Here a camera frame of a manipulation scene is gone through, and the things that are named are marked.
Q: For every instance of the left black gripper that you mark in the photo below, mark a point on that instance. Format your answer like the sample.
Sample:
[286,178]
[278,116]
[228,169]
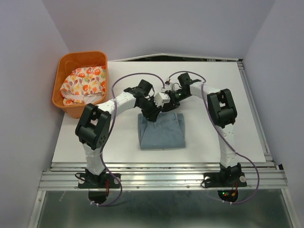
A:
[152,115]

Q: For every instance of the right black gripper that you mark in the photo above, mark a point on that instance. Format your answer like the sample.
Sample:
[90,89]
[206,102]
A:
[173,104]

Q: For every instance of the blue denim skirt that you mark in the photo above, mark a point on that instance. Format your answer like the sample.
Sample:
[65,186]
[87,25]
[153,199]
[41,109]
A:
[168,132]

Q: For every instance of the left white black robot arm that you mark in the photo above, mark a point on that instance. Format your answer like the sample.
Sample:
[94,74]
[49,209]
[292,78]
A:
[93,129]

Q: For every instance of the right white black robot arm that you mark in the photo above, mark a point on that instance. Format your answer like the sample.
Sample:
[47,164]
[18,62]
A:
[222,113]

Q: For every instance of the floral orange white skirt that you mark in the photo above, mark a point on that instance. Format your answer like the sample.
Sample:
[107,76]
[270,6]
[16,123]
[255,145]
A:
[84,85]

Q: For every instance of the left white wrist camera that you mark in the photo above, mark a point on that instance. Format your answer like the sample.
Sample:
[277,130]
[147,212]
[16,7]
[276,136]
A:
[161,98]

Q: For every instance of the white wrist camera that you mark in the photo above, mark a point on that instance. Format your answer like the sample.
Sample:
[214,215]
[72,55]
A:
[168,85]
[161,98]

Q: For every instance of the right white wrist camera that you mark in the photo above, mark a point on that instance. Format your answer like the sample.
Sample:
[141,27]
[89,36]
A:
[168,85]

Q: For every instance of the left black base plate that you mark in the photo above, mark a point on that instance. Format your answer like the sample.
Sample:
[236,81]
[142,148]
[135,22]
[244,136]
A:
[114,180]

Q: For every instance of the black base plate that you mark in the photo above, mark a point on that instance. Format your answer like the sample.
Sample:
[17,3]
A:
[218,180]
[114,180]

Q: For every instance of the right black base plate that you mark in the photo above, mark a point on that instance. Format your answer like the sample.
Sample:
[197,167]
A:
[218,180]

